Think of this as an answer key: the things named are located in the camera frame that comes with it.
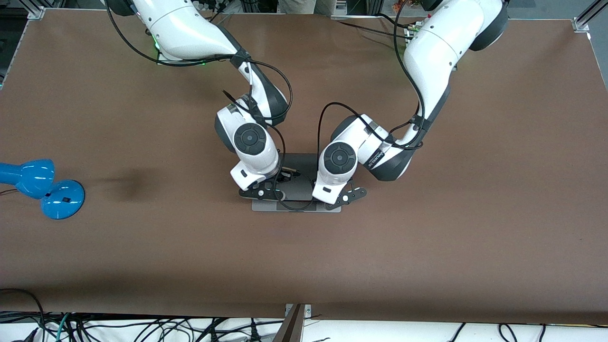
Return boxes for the grey laptop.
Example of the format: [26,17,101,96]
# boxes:
[251,152,342,213]

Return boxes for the person beige clothing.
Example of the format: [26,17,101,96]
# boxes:
[277,0,336,15]

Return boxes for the blue desk lamp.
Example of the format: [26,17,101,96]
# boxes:
[0,158,86,220]

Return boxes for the aluminium profile post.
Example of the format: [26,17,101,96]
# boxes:
[273,304,305,342]

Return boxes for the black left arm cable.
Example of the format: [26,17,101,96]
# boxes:
[317,0,427,151]

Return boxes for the black cable on table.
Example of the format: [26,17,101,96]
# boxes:
[338,20,410,39]

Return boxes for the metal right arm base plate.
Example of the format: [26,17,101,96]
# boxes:
[157,47,208,66]

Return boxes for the tangle of black cables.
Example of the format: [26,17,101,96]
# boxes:
[71,315,285,342]

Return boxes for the teal cable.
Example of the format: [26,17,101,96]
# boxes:
[55,312,73,342]

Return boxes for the black looping floor cable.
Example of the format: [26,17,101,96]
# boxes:
[0,287,46,342]

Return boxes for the aluminium frame profile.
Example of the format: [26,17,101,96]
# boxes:
[19,0,46,20]
[573,0,608,33]

